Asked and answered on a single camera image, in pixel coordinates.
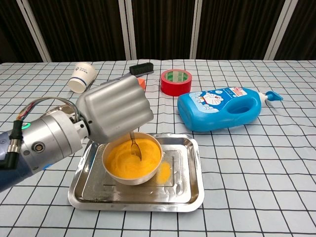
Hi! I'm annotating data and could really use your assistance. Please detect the coloured wrist wire bundle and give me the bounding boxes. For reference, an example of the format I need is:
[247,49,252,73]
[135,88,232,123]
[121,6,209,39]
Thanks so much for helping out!
[18,97,82,124]

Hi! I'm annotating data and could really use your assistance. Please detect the grey brush black bristles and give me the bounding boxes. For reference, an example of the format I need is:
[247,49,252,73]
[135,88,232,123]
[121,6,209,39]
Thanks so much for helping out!
[108,62,155,82]

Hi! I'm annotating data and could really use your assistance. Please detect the rectangular steel tray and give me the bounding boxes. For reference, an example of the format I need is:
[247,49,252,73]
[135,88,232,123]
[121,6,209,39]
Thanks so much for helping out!
[68,132,205,212]

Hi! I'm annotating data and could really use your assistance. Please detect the beige bowl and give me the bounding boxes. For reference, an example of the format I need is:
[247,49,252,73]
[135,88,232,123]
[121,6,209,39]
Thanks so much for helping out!
[102,132,163,186]

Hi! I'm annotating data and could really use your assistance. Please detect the white paper cup blue logo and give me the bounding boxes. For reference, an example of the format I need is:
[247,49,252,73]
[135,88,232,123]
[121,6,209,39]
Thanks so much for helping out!
[68,62,97,94]

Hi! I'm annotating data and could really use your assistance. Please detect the metal spoon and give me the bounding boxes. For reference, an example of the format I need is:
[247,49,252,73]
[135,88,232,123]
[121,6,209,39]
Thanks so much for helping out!
[129,132,143,161]

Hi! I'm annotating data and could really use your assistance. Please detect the white grid-patterned tablecloth table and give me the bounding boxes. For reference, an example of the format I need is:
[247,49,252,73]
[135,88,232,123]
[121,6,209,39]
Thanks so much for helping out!
[0,59,316,237]

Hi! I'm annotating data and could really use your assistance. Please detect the black screen panel white frame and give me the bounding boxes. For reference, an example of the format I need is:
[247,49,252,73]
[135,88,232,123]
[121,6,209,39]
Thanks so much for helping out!
[269,0,316,61]
[0,0,47,64]
[22,0,131,62]
[191,0,288,60]
[125,0,198,60]

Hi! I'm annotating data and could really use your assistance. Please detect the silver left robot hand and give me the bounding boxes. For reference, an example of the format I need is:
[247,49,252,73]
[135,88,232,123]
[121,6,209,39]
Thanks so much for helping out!
[76,76,154,144]

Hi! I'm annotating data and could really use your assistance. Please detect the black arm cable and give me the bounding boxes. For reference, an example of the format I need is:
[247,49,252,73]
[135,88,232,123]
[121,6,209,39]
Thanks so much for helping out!
[0,120,25,171]

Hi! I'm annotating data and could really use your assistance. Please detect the red tape roll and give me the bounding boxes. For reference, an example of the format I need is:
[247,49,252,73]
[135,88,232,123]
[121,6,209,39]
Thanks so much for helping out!
[160,69,192,97]

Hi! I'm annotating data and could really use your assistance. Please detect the blue pump detergent bottle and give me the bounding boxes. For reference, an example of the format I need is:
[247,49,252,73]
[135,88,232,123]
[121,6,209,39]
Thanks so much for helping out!
[177,86,284,133]

